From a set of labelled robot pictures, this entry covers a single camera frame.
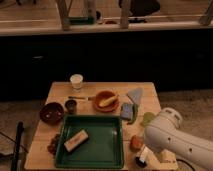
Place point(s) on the red apple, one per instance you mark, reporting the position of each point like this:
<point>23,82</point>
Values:
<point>136,143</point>

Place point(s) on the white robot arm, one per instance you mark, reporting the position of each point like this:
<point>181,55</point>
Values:
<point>163,133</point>

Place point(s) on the white paper cup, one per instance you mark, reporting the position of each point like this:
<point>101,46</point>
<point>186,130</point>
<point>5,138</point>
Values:
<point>76,81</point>

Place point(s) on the small dark metal cup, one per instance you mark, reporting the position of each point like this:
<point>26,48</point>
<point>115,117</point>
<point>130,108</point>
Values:
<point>71,106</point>

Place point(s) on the light green cup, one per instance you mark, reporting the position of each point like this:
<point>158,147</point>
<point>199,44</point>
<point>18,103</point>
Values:
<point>147,118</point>

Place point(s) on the grey blue cloth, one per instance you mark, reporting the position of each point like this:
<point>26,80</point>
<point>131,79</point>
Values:
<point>135,95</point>

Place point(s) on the green plastic tray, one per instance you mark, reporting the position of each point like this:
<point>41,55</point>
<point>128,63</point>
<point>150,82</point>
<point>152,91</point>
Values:
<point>102,150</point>

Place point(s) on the dark brown bowl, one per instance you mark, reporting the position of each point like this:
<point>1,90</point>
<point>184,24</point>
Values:
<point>52,113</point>

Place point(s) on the wooden block eraser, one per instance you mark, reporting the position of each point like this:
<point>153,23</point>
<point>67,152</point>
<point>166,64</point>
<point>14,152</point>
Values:
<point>76,140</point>

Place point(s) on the white dish brush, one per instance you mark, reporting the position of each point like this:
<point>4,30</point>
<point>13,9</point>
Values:
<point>140,158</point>

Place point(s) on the bunch of dark grapes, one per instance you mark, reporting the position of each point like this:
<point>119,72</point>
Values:
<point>52,147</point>

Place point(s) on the black pole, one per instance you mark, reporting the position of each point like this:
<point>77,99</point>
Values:
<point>17,144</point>

